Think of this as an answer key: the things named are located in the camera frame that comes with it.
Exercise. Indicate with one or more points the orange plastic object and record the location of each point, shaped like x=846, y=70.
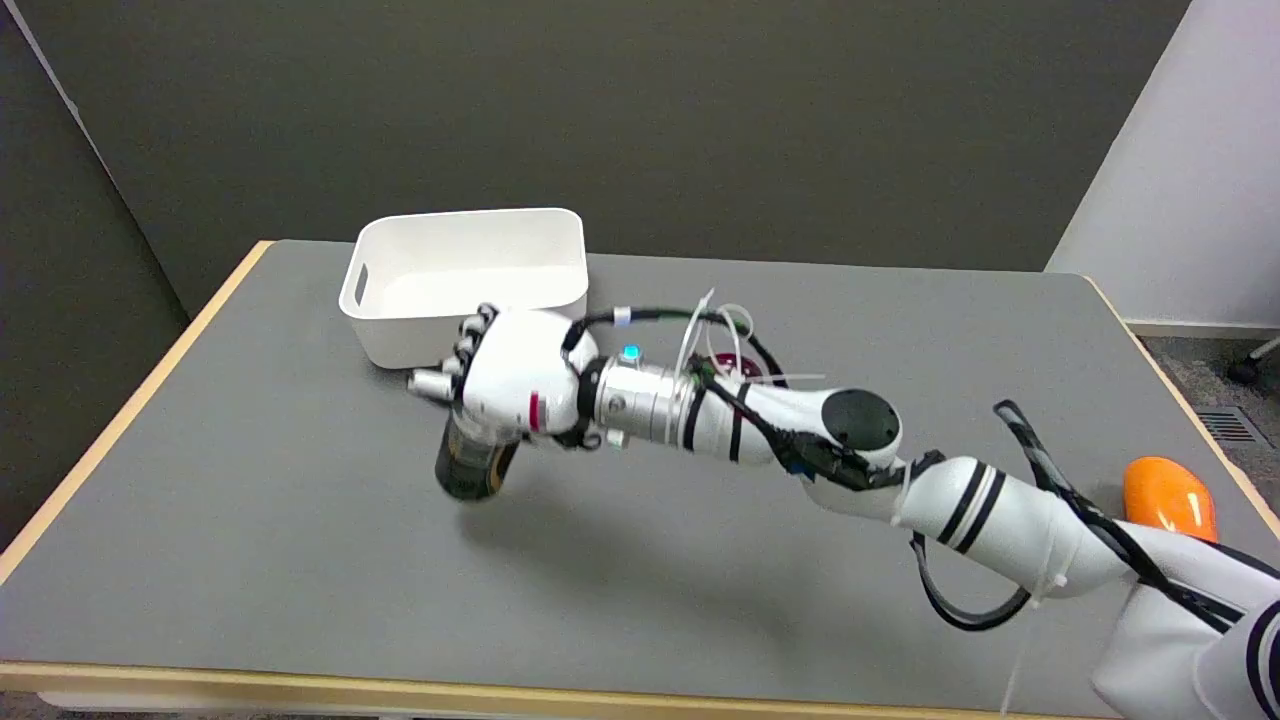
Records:
x=1170, y=497

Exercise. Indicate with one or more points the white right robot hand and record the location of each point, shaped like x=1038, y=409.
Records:
x=515, y=375

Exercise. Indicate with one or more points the black chair caster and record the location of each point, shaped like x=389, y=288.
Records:
x=1244, y=372

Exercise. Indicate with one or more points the black can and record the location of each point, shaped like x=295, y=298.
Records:
x=474, y=464

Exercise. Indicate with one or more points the dark red can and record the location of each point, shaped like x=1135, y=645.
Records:
x=733, y=366

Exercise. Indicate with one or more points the white plastic box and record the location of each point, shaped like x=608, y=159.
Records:
x=465, y=285

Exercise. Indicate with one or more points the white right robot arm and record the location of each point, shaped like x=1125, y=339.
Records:
x=960, y=500

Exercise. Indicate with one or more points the metal floor vent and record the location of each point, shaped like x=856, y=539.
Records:
x=1233, y=427

